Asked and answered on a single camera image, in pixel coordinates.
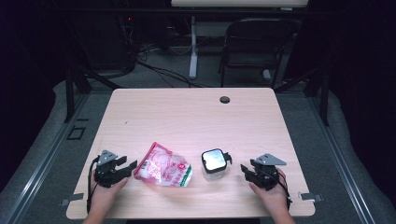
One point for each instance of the black folding chair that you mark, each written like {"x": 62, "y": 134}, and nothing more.
{"x": 249, "y": 62}

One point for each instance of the white desk top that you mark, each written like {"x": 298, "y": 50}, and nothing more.
{"x": 239, "y": 3}

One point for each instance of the grey metal table bracket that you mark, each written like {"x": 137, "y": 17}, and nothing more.
{"x": 73, "y": 197}
{"x": 309, "y": 196}

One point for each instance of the white desk leg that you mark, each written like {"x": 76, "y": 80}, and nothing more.
{"x": 193, "y": 62}

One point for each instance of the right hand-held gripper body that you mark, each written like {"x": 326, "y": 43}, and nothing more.
{"x": 264, "y": 174}

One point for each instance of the aluminium floor rail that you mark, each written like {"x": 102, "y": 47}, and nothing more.
{"x": 40, "y": 161}
{"x": 339, "y": 161}

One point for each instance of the person's right hand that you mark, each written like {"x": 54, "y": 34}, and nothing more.
{"x": 275, "y": 200}

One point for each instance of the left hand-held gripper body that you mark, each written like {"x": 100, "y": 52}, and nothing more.
{"x": 107, "y": 171}

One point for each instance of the black metal stand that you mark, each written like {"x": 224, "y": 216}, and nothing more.
{"x": 324, "y": 99}
{"x": 69, "y": 93}

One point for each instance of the person's left hand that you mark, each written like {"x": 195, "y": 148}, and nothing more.
{"x": 101, "y": 199}

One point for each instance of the dark equipment cabinet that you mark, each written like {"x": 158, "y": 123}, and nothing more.
{"x": 109, "y": 43}

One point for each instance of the pink printed plastic bag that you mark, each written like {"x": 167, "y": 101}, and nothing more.
{"x": 163, "y": 166}

